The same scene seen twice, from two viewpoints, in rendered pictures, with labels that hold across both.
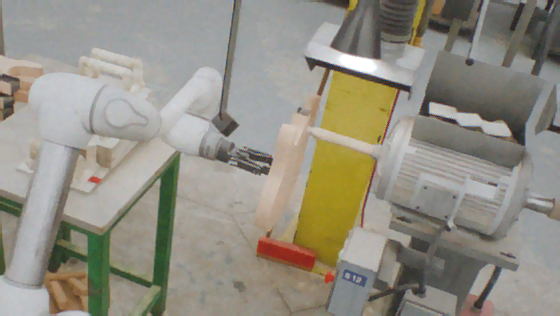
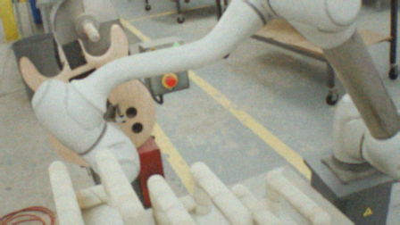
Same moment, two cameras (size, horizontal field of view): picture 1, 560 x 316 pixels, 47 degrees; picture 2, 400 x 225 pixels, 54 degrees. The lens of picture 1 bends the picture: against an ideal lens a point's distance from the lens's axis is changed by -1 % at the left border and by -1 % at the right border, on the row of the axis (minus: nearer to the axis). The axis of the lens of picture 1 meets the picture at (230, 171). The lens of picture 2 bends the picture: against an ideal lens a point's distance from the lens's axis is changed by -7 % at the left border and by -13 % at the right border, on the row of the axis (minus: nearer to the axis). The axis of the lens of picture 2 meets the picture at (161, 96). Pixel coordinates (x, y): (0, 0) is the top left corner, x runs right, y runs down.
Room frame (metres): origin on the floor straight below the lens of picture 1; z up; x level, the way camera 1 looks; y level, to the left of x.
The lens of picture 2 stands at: (2.16, 0.98, 1.53)
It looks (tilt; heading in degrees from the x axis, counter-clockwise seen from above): 22 degrees down; 239
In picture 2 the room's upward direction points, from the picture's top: 9 degrees counter-clockwise
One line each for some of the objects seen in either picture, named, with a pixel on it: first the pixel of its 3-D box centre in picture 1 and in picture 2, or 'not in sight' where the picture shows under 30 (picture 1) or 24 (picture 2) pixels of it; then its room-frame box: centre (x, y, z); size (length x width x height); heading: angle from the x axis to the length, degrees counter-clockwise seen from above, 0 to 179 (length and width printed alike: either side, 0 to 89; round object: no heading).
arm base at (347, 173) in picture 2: not in sight; (350, 156); (1.03, 0.29, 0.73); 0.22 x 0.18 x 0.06; 65
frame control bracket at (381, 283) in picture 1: (387, 264); not in sight; (1.38, -0.48, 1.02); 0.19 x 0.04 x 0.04; 163
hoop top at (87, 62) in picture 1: (105, 67); (117, 181); (1.96, 0.48, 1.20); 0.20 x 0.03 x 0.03; 75
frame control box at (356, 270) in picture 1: (379, 284); (154, 70); (1.32, -0.46, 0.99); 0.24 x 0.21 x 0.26; 73
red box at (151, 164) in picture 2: not in sight; (145, 162); (1.35, -0.63, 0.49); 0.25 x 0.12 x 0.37; 73
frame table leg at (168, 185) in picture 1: (163, 241); not in sight; (1.97, 0.22, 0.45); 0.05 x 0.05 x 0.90; 73
